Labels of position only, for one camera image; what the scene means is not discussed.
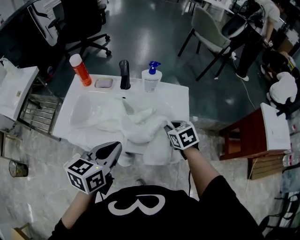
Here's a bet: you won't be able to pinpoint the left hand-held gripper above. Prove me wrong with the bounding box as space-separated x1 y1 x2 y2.
63 141 123 195

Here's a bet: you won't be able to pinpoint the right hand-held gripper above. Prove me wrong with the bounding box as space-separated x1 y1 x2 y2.
163 120 200 160

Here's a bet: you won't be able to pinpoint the person's left forearm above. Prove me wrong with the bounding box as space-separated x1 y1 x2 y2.
61 187 99 229

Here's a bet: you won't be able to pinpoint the person's right forearm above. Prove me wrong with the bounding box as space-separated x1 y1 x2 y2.
182 146 221 201

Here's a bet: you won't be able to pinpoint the flat cardboard box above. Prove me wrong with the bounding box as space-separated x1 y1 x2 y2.
247 153 285 180

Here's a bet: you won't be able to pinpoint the white washbasin dark stand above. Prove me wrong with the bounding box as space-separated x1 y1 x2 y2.
52 74 190 157

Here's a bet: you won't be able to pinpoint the clear pump bottle blue pump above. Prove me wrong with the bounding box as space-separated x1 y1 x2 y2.
141 60 163 93

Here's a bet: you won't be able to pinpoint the purple soap bar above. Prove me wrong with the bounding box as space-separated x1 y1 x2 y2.
97 79 113 88

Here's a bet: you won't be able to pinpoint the white soap dish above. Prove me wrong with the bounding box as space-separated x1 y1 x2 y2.
94 77 115 90

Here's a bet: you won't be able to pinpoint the black faucet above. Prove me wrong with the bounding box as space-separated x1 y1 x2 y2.
119 60 131 90

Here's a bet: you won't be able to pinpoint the orange bottle white cap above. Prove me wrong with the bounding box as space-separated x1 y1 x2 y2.
69 53 92 87

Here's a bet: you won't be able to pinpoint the person's black printed shirt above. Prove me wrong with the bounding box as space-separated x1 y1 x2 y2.
48 175 265 240

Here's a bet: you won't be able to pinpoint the dark mesh waste bin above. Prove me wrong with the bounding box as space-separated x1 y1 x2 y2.
8 160 29 178

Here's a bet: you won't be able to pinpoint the wooden chair brown seat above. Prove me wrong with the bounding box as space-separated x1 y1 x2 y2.
0 130 23 158

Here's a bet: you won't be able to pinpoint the white basin slab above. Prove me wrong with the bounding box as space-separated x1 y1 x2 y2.
260 102 292 152

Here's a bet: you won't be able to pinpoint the grey chair black legs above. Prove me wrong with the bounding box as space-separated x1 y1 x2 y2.
177 6 247 82

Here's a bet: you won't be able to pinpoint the white washbasin steel stand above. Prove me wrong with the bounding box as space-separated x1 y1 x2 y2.
0 66 64 142

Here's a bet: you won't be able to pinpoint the clear water bottle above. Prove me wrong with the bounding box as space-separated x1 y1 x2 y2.
282 152 300 167

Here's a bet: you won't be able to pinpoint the black office chair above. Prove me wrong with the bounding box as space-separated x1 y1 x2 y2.
60 0 113 57

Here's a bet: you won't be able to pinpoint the dark grey trash bin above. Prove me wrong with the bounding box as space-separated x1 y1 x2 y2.
0 0 60 71

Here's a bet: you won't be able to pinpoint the white cable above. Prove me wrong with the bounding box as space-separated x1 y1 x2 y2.
231 52 257 111

